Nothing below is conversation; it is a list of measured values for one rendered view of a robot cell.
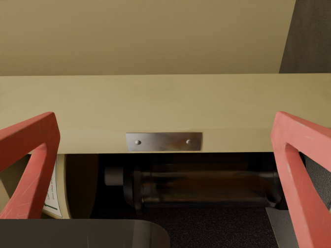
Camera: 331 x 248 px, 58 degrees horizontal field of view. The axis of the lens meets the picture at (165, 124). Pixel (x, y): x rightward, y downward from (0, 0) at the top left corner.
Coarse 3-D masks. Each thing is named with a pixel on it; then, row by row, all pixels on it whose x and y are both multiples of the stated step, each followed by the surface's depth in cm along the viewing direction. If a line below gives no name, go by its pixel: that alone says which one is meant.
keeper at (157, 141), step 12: (156, 132) 27; (168, 132) 27; (180, 132) 27; (192, 132) 27; (132, 144) 28; (144, 144) 28; (156, 144) 28; (168, 144) 28; (180, 144) 28; (192, 144) 28
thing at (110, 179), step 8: (128, 160) 40; (112, 168) 43; (120, 168) 43; (128, 168) 39; (104, 176) 42; (112, 176) 42; (120, 176) 42; (128, 176) 39; (112, 184) 42; (120, 184) 42; (128, 184) 39; (128, 192) 39; (128, 200) 40
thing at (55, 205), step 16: (64, 160) 35; (80, 160) 51; (96, 160) 52; (64, 176) 35; (80, 176) 50; (96, 176) 51; (48, 192) 36; (64, 192) 35; (80, 192) 49; (96, 192) 50; (48, 208) 37; (64, 208) 36; (80, 208) 46
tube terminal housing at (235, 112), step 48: (0, 96) 32; (48, 96) 32; (96, 96) 32; (144, 96) 32; (192, 96) 32; (240, 96) 32; (288, 96) 32; (96, 144) 28; (240, 144) 28; (0, 192) 32
